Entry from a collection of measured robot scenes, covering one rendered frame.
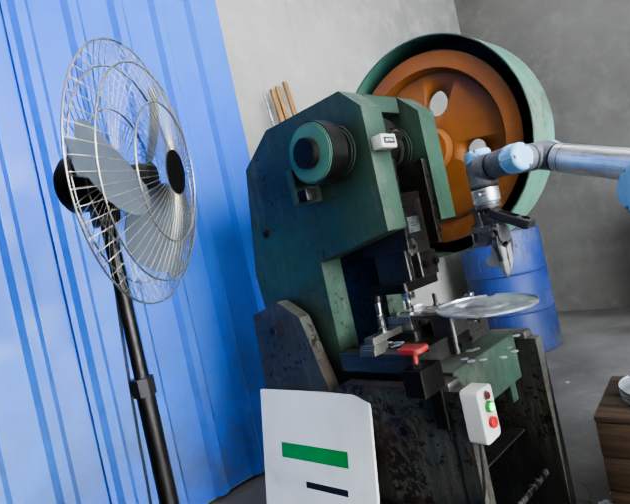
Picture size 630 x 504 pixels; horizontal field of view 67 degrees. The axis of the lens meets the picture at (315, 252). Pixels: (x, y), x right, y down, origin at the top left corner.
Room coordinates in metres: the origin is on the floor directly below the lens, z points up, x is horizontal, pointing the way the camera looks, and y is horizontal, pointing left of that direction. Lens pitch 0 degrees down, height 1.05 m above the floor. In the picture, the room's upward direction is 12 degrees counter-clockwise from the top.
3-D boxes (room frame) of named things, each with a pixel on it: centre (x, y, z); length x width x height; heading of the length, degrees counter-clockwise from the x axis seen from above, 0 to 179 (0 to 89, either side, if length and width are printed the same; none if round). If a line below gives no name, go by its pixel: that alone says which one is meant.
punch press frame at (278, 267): (1.71, -0.17, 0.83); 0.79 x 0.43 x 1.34; 44
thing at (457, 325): (1.48, -0.39, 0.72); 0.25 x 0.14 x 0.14; 44
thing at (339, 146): (1.45, -0.08, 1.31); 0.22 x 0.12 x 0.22; 44
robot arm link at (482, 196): (1.36, -0.51, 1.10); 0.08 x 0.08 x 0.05
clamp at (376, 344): (1.49, -0.15, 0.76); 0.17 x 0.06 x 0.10; 134
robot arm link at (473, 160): (1.36, -0.51, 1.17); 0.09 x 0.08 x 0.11; 24
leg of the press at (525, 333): (1.89, -0.37, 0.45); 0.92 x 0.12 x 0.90; 44
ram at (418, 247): (1.58, -0.30, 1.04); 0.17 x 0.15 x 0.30; 44
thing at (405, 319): (1.60, -0.27, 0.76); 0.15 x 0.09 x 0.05; 134
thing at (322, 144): (1.60, -0.27, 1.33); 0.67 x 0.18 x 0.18; 134
